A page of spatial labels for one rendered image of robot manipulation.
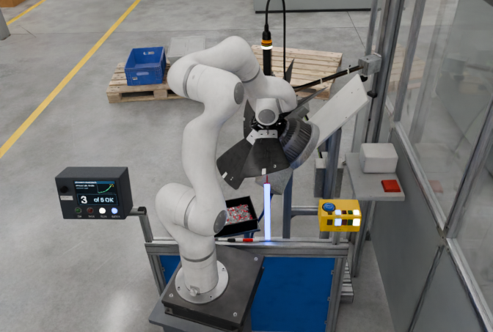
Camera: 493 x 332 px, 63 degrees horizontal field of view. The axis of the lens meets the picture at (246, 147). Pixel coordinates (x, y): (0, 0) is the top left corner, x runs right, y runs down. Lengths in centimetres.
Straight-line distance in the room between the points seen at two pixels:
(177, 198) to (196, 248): 19
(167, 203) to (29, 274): 209
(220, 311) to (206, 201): 45
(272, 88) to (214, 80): 37
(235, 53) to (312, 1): 620
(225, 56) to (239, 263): 79
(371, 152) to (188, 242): 120
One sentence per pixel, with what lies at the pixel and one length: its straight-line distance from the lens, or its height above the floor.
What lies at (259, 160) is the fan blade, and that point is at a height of 117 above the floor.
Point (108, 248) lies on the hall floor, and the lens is 315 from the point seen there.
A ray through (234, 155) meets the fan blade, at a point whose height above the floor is 103.
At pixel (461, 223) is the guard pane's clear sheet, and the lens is 171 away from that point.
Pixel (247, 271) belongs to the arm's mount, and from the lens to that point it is 156.
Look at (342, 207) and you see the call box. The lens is 171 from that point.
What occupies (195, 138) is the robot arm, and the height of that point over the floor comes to 163.
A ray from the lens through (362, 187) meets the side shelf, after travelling 214.
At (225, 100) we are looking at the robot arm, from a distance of 104.
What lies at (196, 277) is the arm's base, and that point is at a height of 111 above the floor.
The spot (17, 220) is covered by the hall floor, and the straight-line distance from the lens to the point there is 367.
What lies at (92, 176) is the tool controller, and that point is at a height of 125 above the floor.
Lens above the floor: 225
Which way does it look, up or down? 36 degrees down
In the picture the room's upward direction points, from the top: 3 degrees counter-clockwise
